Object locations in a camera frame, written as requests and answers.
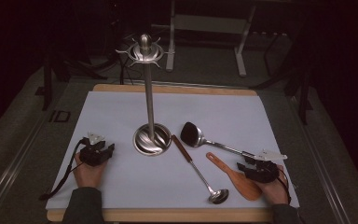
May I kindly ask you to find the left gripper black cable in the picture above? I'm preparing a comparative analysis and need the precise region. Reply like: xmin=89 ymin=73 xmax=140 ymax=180
xmin=38 ymin=139 xmax=87 ymax=201

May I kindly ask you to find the wooden rice paddle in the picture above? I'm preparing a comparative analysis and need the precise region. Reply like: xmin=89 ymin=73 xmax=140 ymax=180
xmin=205 ymin=151 xmax=264 ymax=202

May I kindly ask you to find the steel utensil rack stand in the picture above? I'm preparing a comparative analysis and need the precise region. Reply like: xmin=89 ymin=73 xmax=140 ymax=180
xmin=115 ymin=33 xmax=172 ymax=157

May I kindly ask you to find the steel ladle with brown handle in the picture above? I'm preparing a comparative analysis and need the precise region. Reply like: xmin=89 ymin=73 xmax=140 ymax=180
xmin=171 ymin=134 xmax=230 ymax=205

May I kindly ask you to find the white metal stand frame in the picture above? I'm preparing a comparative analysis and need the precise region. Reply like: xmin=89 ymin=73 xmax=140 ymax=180
xmin=166 ymin=0 xmax=257 ymax=77

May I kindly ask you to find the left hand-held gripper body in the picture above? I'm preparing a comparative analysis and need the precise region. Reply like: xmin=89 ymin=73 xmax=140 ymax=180
xmin=79 ymin=132 xmax=110 ymax=167

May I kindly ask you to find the person's left hand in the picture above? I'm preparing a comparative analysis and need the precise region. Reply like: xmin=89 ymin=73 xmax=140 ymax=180
xmin=73 ymin=152 xmax=110 ymax=189

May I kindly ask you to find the metal floor rail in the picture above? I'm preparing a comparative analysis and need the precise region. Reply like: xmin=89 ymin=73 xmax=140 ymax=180
xmin=0 ymin=118 xmax=49 ymax=224
xmin=288 ymin=96 xmax=352 ymax=224

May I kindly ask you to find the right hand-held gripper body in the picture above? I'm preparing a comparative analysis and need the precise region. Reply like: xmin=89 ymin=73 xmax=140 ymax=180
xmin=245 ymin=148 xmax=288 ymax=184

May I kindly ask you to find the white table sheet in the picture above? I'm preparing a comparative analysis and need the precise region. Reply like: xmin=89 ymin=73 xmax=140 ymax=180
xmin=45 ymin=91 xmax=300 ymax=210

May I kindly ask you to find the person's right hand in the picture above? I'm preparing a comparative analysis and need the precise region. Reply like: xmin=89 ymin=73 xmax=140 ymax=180
xmin=255 ymin=165 xmax=290 ymax=205

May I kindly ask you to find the black spoon with metal handle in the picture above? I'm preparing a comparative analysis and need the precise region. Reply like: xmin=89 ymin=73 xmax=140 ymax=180
xmin=180 ymin=121 xmax=257 ymax=160

